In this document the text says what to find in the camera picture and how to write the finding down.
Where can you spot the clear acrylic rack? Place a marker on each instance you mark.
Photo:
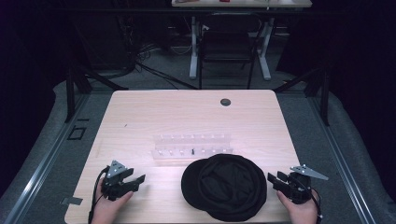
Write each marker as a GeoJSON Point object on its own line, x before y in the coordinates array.
{"type": "Point", "coordinates": [190, 144]}

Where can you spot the black metal stand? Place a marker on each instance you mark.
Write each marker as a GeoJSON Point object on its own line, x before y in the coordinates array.
{"type": "Point", "coordinates": [325, 99]}
{"type": "Point", "coordinates": [70, 93]}

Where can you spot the white-legged desk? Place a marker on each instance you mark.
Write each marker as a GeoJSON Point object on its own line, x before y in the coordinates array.
{"type": "Point", "coordinates": [243, 3]}

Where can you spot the person's right hand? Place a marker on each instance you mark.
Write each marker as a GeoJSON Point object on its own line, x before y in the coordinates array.
{"type": "Point", "coordinates": [302, 214]}

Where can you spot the black chair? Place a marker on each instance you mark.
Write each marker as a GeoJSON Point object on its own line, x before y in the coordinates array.
{"type": "Point", "coordinates": [227, 43]}

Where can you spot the metal floor rail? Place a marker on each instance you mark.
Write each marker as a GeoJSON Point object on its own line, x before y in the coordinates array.
{"type": "Point", "coordinates": [342, 161]}
{"type": "Point", "coordinates": [40, 168]}

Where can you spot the black cap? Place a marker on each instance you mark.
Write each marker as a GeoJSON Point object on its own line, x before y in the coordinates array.
{"type": "Point", "coordinates": [224, 186]}

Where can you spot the grey tape strip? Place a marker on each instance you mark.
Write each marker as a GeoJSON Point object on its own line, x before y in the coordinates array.
{"type": "Point", "coordinates": [71, 201]}

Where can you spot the person's left hand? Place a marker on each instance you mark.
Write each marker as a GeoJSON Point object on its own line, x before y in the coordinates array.
{"type": "Point", "coordinates": [106, 211]}

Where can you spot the dark round table grommet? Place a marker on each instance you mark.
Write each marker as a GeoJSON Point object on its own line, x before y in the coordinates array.
{"type": "Point", "coordinates": [225, 102]}

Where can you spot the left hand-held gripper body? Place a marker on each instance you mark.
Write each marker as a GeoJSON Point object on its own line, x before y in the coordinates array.
{"type": "Point", "coordinates": [113, 186]}

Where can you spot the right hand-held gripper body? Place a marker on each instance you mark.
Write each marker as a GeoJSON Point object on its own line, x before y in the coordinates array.
{"type": "Point", "coordinates": [299, 189]}

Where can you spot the short black tape strip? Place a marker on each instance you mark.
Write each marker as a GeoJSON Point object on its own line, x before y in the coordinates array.
{"type": "Point", "coordinates": [83, 119]}

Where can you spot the dark curtain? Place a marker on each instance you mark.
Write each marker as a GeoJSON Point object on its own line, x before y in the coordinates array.
{"type": "Point", "coordinates": [361, 62]}
{"type": "Point", "coordinates": [28, 62]}

